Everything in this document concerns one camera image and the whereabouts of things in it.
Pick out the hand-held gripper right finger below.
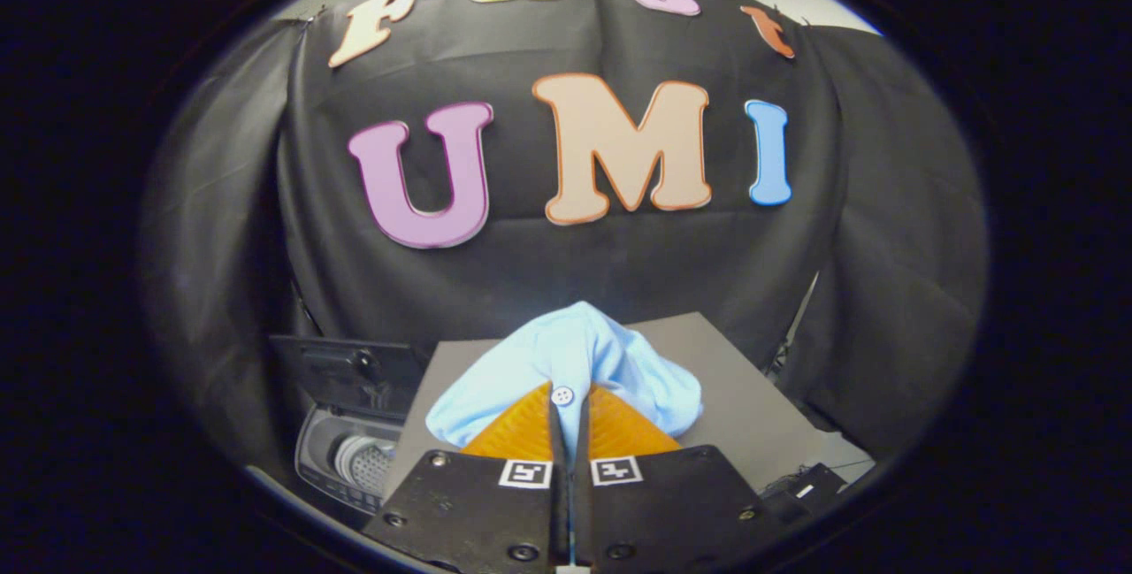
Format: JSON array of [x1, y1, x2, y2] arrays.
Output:
[[571, 382, 779, 571]]

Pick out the beige cabinet with dark top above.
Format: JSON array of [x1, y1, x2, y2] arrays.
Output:
[[385, 312, 829, 506]]

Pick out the black backdrop cloth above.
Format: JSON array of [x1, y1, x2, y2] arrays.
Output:
[[141, 0, 990, 469]]

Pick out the washing machine lid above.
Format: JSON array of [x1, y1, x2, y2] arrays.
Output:
[[270, 334, 431, 421]]

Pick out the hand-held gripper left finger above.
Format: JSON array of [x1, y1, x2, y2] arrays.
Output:
[[363, 382, 572, 574]]

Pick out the light blue shirt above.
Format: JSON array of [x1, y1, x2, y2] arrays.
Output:
[[425, 301, 705, 469]]

